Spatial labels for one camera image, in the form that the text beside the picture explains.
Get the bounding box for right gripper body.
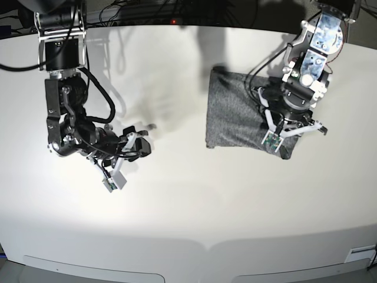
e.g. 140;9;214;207
87;125;148;179

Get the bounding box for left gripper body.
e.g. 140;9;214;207
256;87;324;141

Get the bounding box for grey long-sleeve T-shirt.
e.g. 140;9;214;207
205;66;298;160

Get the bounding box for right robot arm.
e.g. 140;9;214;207
1;1;151;192

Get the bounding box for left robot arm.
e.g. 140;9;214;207
246;1;361;152

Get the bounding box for black power strip red light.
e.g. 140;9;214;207
97;13;226;27

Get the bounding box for white label plate on table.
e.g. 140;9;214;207
345;245;376;264

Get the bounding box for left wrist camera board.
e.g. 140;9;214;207
261;130;284;153

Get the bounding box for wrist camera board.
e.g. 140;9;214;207
261;130;284;153
102;172;127;193

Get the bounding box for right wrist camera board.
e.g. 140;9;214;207
102;172;127;193

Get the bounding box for metal stand frame right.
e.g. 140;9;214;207
345;0;377;44

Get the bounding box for black cables behind table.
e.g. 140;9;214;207
97;0;266;27

